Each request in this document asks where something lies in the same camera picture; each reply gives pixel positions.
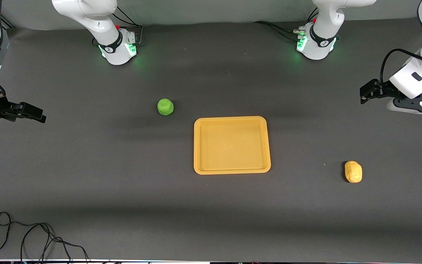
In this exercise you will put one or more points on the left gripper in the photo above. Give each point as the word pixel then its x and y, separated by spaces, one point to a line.
pixel 384 90

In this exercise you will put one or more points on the yellow-brown potato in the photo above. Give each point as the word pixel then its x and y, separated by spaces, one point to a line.
pixel 353 171

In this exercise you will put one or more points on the green apple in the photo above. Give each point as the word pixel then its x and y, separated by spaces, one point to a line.
pixel 165 106

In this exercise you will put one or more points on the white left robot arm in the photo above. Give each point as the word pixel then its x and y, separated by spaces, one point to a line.
pixel 319 44

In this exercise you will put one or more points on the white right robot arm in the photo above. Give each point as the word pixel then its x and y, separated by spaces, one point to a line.
pixel 113 41

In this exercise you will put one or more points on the orange plastic tray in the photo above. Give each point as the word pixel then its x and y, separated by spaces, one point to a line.
pixel 232 146

